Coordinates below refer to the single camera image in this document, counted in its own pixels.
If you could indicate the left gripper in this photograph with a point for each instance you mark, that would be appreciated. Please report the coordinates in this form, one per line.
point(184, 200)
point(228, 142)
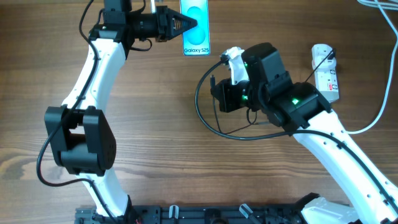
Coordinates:
point(164, 24)

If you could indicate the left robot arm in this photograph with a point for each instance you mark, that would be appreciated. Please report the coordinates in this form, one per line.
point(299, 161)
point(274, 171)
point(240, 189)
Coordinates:
point(79, 135)

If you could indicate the white power strip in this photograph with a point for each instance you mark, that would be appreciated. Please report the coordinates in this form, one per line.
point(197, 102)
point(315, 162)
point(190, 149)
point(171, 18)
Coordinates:
point(326, 81)

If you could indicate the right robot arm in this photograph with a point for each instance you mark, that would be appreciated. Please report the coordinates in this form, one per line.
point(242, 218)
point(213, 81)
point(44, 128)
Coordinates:
point(260, 82)

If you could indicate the white charger plug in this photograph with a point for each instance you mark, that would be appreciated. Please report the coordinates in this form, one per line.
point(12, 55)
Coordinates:
point(324, 61)

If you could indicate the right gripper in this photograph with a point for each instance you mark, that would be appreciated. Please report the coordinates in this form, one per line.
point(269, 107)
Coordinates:
point(226, 95)

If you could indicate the Galaxy S25 smartphone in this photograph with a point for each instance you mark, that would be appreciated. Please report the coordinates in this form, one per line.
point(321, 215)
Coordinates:
point(196, 41)

